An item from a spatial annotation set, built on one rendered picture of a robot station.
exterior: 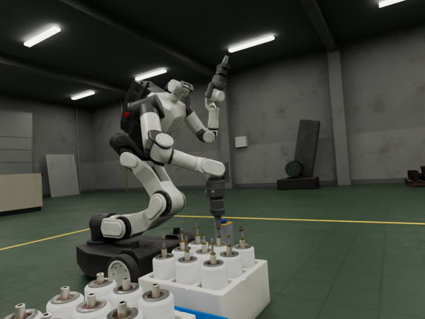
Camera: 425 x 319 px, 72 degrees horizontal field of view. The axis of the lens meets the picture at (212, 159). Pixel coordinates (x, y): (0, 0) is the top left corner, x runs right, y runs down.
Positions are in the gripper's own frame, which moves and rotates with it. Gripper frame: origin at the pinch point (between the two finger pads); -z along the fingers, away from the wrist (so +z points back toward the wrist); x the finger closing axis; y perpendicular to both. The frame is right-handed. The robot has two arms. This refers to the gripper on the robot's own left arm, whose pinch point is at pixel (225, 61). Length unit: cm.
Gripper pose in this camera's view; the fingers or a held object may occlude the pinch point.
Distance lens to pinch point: 195.5
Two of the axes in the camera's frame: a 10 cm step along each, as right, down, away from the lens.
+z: -3.0, 9.5, 0.2
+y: -8.8, -2.7, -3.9
